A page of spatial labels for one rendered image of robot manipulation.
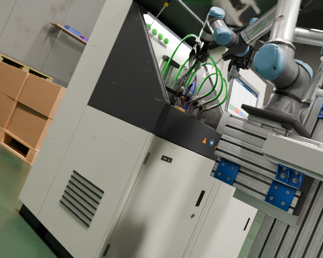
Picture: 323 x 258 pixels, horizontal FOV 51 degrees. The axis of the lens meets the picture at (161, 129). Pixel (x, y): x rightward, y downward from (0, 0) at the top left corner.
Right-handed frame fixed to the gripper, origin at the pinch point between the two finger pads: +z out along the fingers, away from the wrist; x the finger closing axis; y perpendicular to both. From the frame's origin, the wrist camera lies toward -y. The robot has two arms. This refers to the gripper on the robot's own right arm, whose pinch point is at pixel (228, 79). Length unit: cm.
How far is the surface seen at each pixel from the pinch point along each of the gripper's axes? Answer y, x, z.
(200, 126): -2.3, -3.0, 29.4
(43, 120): -214, 30, 76
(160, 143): -2, -27, 46
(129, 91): -29, -35, 28
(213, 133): -2.3, 10.5, 29.5
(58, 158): -64, -35, 79
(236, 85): -33, 57, -13
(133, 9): -57, -35, -18
